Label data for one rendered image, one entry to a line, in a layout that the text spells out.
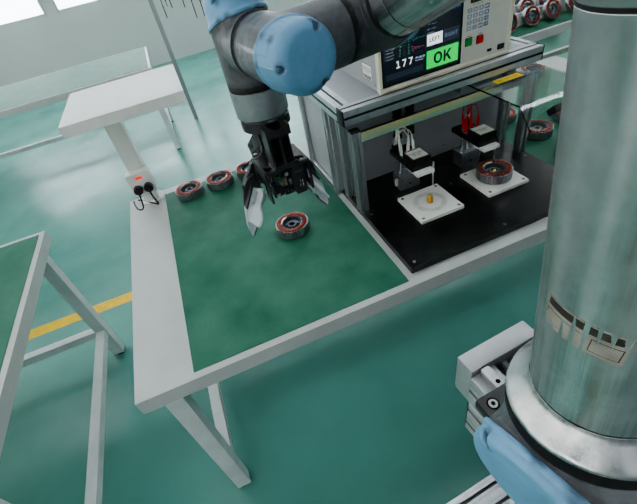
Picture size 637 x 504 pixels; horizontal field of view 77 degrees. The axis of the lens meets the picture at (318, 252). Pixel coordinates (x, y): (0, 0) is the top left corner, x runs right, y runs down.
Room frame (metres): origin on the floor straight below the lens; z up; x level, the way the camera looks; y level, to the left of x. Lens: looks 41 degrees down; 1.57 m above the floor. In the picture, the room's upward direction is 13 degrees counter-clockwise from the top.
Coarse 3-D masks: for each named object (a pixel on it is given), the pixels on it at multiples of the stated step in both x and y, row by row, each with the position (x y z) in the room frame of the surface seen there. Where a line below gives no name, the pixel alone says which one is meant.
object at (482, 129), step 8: (456, 128) 1.23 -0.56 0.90; (472, 128) 1.16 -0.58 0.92; (480, 128) 1.15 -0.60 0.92; (488, 128) 1.14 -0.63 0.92; (464, 136) 1.18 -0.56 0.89; (472, 136) 1.14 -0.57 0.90; (480, 136) 1.11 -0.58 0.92; (488, 136) 1.11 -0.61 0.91; (496, 136) 1.12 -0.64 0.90; (472, 144) 1.21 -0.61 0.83; (480, 144) 1.11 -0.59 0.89; (488, 144) 1.11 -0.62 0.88; (496, 144) 1.10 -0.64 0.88
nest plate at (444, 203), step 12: (420, 192) 1.08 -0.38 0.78; (432, 192) 1.06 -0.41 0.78; (444, 192) 1.05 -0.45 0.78; (408, 204) 1.03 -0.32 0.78; (420, 204) 1.01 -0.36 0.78; (432, 204) 1.00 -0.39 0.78; (444, 204) 0.98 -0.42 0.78; (456, 204) 0.97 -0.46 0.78; (420, 216) 0.95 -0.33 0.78; (432, 216) 0.94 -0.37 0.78
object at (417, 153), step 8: (392, 152) 1.17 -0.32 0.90; (408, 152) 1.11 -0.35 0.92; (416, 152) 1.10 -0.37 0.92; (424, 152) 1.09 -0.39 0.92; (400, 160) 1.12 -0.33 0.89; (408, 160) 1.08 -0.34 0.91; (416, 160) 1.06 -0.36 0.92; (424, 160) 1.06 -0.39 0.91; (400, 168) 1.15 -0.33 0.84; (408, 168) 1.07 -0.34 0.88; (416, 168) 1.05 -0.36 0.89; (424, 168) 1.06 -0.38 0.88; (432, 168) 1.05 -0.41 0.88; (416, 176) 1.04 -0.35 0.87
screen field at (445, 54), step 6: (456, 42) 1.18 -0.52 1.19; (438, 48) 1.16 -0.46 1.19; (444, 48) 1.17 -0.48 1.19; (450, 48) 1.17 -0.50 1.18; (456, 48) 1.18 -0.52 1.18; (432, 54) 1.16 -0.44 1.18; (438, 54) 1.16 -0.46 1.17; (444, 54) 1.17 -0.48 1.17; (450, 54) 1.17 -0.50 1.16; (456, 54) 1.18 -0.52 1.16; (426, 60) 1.16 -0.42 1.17; (432, 60) 1.16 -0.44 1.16; (438, 60) 1.16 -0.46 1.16; (444, 60) 1.17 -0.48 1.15; (450, 60) 1.17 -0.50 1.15; (426, 66) 1.16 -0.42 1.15; (432, 66) 1.16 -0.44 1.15
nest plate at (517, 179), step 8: (464, 176) 1.11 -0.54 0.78; (472, 176) 1.10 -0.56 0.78; (512, 176) 1.05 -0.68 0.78; (520, 176) 1.04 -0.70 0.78; (472, 184) 1.06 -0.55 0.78; (480, 184) 1.04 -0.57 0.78; (488, 184) 1.03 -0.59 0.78; (504, 184) 1.01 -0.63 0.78; (512, 184) 1.00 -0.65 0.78; (520, 184) 1.00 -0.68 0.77; (488, 192) 0.99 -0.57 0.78; (496, 192) 0.98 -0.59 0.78
